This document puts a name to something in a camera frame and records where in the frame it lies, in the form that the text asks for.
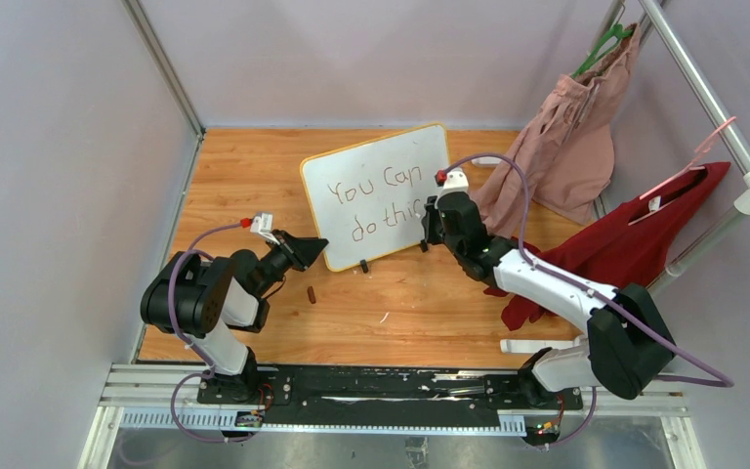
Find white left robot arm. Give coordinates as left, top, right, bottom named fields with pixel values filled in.
left=140, top=230, right=329, bottom=404

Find yellow framed whiteboard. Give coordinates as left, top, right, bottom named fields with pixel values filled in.
left=300, top=123, right=449, bottom=272

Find metal clothes rack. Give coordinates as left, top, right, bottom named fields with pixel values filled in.
left=499, top=0, right=750, bottom=362

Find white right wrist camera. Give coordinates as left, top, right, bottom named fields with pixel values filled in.
left=435, top=167, right=469, bottom=206

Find pink clothes hanger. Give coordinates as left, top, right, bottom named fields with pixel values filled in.
left=639, top=115, right=736, bottom=199

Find aluminium corner frame post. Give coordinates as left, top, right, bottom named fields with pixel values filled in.
left=121, top=0, right=206, bottom=142

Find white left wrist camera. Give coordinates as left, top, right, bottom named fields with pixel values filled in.
left=249, top=212, right=279, bottom=245

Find pink hanging garment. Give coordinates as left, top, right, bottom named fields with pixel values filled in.
left=471, top=23, right=642, bottom=237

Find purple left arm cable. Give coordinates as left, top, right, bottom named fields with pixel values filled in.
left=115, top=218, right=253, bottom=467

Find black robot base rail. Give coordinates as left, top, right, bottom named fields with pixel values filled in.
left=93, top=362, right=690, bottom=448

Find white whiteboard eraser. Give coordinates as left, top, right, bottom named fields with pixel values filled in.
left=471, top=154, right=503, bottom=167

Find red hanging garment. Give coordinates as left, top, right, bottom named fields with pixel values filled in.
left=472, top=161, right=730, bottom=330

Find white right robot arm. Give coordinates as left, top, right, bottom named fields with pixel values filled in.
left=421, top=192, right=675, bottom=408

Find green clothes hanger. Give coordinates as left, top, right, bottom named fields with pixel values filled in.
left=570, top=22, right=635, bottom=78

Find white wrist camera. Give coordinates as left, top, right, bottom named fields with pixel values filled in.
left=435, top=167, right=469, bottom=206
left=249, top=212, right=279, bottom=245

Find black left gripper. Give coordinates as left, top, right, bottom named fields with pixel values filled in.
left=254, top=230, right=327, bottom=298

